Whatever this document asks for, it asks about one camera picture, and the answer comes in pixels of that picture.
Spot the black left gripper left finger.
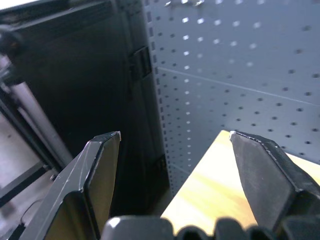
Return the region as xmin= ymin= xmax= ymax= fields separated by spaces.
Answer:
xmin=19 ymin=130 xmax=122 ymax=240

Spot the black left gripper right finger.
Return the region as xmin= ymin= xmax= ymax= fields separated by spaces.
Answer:
xmin=228 ymin=130 xmax=320 ymax=235

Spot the grey pegboard panel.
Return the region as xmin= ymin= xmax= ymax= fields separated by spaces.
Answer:
xmin=142 ymin=0 xmax=320 ymax=197

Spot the large black equipment case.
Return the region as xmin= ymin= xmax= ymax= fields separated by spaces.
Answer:
xmin=0 ymin=0 xmax=171 ymax=218

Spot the black metal frame stand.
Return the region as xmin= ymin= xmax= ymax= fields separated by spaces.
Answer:
xmin=0 ymin=23 xmax=66 ymax=208

